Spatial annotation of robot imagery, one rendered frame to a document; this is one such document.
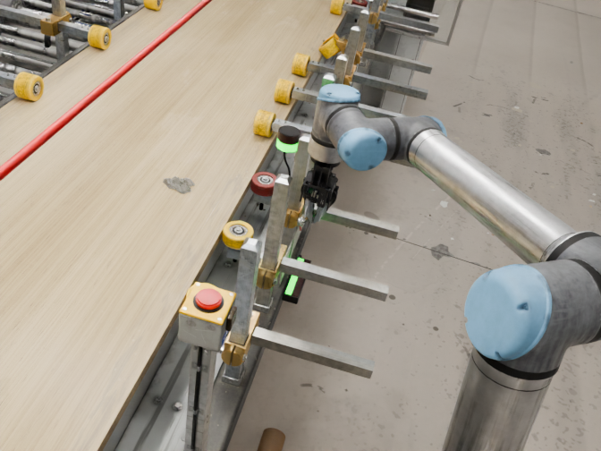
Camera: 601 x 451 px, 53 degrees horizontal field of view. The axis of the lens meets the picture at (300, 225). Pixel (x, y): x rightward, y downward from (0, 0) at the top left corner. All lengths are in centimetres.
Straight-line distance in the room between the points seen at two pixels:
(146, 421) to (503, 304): 98
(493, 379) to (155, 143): 132
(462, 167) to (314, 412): 141
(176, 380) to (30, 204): 58
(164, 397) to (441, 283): 176
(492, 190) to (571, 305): 32
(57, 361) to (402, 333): 171
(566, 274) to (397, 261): 222
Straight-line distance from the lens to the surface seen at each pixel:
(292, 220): 173
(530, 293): 80
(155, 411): 156
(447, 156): 119
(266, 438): 218
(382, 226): 178
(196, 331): 97
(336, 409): 238
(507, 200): 106
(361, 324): 268
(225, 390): 150
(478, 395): 91
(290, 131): 163
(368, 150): 124
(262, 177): 179
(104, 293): 142
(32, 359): 133
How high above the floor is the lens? 192
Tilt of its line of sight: 38 degrees down
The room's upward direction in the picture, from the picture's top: 11 degrees clockwise
